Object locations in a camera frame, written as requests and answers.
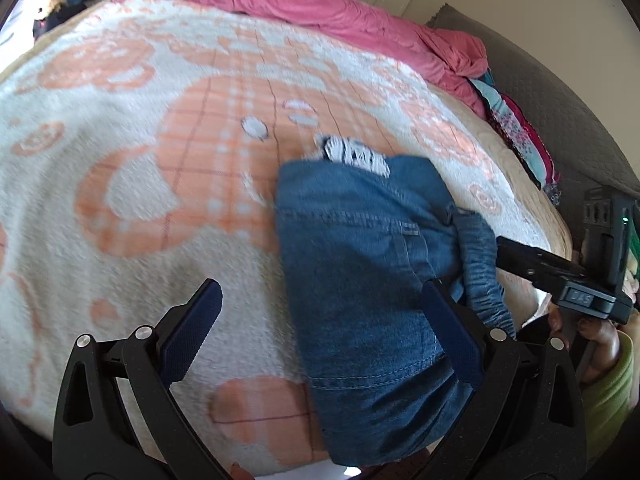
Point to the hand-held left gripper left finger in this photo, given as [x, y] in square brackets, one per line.
[192, 330]

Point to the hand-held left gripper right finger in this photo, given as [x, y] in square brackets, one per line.
[452, 340]

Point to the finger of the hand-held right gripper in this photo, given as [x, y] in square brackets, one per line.
[535, 265]

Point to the blue denim pants lace trim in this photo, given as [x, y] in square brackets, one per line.
[360, 260]

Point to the person's right hand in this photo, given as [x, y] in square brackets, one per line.
[597, 345]

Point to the colourful floral pillow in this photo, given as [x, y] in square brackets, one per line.
[520, 135]

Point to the grey quilted headboard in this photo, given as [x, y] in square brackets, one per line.
[560, 95]

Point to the white orange printed blanket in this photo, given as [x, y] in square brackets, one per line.
[125, 185]

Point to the pink quilt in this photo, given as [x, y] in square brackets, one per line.
[325, 5]

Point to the pile of clothes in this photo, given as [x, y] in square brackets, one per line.
[65, 0]

